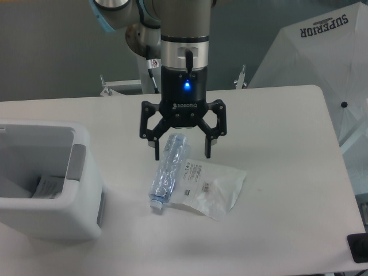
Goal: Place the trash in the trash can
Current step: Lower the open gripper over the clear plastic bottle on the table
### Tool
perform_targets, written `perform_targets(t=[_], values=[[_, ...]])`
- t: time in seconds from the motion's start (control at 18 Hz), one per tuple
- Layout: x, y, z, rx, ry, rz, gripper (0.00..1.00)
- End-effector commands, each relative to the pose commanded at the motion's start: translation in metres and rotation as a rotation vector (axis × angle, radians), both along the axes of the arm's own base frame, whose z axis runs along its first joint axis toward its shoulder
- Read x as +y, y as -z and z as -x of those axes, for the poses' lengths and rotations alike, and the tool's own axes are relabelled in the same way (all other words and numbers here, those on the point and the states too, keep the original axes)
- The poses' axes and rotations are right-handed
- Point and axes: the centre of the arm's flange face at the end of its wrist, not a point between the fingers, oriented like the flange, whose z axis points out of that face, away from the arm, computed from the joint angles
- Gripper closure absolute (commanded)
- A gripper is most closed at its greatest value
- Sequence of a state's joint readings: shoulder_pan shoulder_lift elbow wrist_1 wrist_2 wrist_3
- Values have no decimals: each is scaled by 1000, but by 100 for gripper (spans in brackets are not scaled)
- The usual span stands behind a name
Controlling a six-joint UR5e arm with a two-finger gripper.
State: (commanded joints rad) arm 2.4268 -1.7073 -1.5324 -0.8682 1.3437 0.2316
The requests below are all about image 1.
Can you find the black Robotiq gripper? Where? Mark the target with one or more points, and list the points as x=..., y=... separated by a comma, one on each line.
x=184, y=95

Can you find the crushed clear plastic bottle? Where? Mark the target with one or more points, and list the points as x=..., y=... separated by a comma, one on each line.
x=174, y=154

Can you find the clear plastic bag with label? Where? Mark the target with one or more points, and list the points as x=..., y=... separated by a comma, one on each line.
x=211, y=189

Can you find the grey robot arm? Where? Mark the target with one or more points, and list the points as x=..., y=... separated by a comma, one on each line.
x=177, y=33

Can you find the white trash can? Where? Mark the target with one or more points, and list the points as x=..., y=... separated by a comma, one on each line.
x=33, y=148

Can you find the paper trash in bin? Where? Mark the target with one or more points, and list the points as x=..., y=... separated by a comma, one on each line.
x=49, y=187

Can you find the metal right table clamp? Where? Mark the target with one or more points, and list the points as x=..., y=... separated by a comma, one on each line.
x=240, y=83

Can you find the white Superior umbrella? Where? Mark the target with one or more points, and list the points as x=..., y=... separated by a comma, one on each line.
x=328, y=51

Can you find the black device at table edge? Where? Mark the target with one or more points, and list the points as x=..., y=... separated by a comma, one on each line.
x=358, y=247

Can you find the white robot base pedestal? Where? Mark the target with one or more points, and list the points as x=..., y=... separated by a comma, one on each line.
x=146, y=66

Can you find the white left table clamp bracket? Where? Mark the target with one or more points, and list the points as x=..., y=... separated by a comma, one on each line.
x=120, y=87

